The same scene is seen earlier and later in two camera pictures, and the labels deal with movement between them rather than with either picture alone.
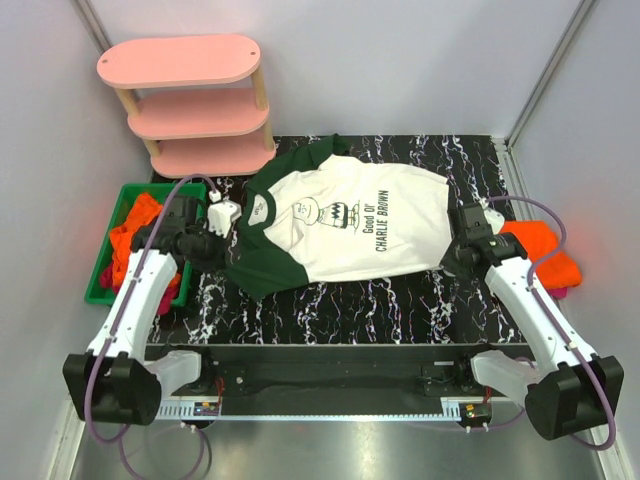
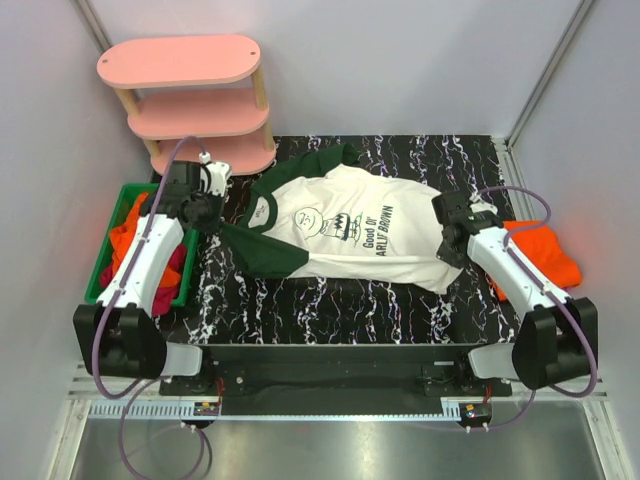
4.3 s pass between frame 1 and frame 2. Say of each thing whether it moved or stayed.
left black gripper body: moved
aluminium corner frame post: stayed
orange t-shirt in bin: stayed
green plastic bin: stayed
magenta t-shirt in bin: stayed
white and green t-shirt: moved
